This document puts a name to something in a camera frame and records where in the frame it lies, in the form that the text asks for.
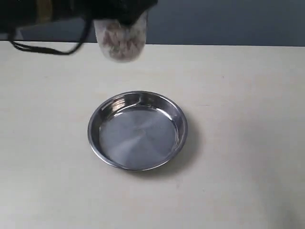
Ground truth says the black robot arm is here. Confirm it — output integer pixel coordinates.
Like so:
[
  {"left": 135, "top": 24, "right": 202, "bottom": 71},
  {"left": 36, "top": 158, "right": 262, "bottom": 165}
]
[{"left": 0, "top": 0, "right": 158, "bottom": 33}]

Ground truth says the black cable loop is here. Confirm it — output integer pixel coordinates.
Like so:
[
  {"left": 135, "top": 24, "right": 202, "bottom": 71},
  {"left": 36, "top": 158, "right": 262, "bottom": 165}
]
[{"left": 8, "top": 18, "right": 93, "bottom": 56}]

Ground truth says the round stainless steel tray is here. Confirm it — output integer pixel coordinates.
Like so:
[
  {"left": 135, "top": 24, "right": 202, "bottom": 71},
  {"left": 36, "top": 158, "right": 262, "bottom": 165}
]
[{"left": 87, "top": 91, "right": 188, "bottom": 171}]

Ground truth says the clear plastic shaker bottle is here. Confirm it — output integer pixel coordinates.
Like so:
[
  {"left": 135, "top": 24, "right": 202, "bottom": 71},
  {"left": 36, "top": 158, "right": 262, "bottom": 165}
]
[{"left": 94, "top": 11, "right": 148, "bottom": 62}]

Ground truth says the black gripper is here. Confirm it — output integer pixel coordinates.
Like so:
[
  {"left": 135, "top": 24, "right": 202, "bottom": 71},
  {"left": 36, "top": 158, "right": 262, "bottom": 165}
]
[{"left": 79, "top": 0, "right": 158, "bottom": 26}]

